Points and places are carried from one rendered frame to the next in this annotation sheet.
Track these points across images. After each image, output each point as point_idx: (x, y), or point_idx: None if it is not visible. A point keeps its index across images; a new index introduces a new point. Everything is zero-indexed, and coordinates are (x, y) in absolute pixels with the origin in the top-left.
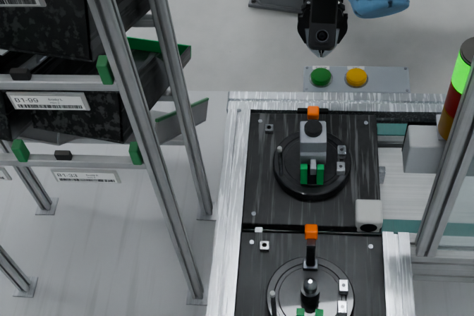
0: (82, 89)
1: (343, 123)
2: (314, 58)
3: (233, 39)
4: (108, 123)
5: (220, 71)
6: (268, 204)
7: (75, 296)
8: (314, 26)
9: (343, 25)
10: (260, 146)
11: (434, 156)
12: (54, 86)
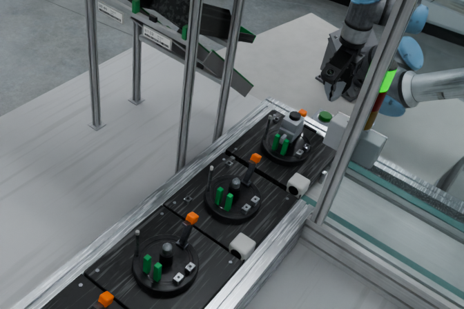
0: None
1: (320, 141)
2: None
3: (294, 87)
4: (184, 16)
5: (275, 96)
6: (247, 150)
7: (117, 143)
8: (329, 65)
9: (349, 81)
10: (264, 125)
11: (342, 135)
12: None
